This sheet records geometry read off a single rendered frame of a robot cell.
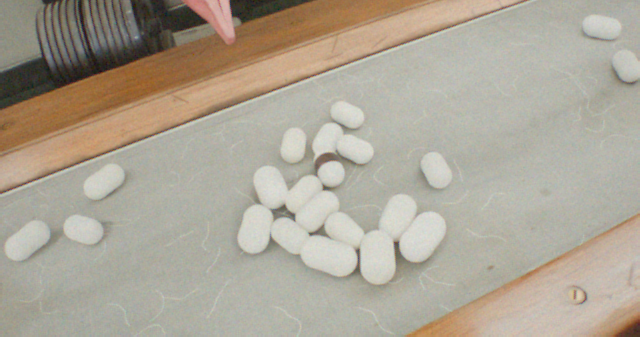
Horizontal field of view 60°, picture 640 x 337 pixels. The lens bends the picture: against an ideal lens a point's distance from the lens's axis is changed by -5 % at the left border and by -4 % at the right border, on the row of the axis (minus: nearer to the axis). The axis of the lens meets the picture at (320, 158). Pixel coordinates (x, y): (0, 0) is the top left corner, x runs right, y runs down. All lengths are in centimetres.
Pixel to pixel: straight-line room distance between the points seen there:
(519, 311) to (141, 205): 29
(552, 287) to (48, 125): 44
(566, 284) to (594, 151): 15
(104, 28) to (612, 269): 59
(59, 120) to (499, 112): 39
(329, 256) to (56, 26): 49
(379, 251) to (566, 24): 36
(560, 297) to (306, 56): 34
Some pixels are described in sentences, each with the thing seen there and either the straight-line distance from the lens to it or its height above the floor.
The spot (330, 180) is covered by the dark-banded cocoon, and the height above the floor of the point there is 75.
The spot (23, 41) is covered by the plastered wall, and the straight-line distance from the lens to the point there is 252.
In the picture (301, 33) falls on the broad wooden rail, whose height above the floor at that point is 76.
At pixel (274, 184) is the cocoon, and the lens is 41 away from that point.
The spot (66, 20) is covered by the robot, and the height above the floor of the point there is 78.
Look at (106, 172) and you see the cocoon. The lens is 48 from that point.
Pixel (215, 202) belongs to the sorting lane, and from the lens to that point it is 44.
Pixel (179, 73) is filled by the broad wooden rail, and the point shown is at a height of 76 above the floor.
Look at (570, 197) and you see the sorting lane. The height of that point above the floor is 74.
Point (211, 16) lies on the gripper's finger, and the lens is 52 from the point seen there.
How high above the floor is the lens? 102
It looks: 39 degrees down
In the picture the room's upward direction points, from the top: 11 degrees counter-clockwise
